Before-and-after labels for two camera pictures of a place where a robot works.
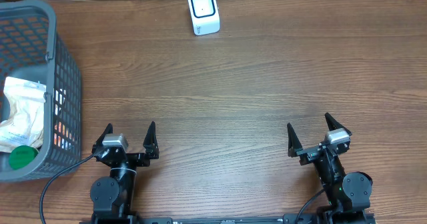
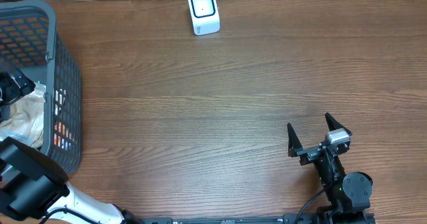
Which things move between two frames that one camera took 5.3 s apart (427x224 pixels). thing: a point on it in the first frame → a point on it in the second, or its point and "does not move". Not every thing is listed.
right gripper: x=309 y=154 does not move
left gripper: x=151 y=153 → x=9 y=89
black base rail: x=297 y=220 does not move
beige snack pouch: x=25 y=126 does not move
